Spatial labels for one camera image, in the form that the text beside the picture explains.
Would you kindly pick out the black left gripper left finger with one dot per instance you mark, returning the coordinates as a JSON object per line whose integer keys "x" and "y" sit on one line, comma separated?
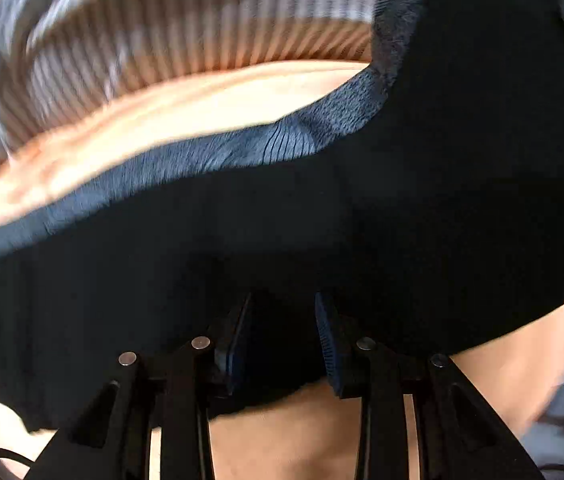
{"x": 207, "y": 367}

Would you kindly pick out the grey striped duvet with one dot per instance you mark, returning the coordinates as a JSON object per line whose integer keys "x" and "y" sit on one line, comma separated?
{"x": 60, "y": 60}

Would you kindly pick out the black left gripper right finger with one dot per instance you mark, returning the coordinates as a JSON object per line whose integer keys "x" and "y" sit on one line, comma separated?
{"x": 358, "y": 360}

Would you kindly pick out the black pants with patterned waistband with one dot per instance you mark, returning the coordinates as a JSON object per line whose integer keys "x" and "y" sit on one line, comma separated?
{"x": 427, "y": 193}

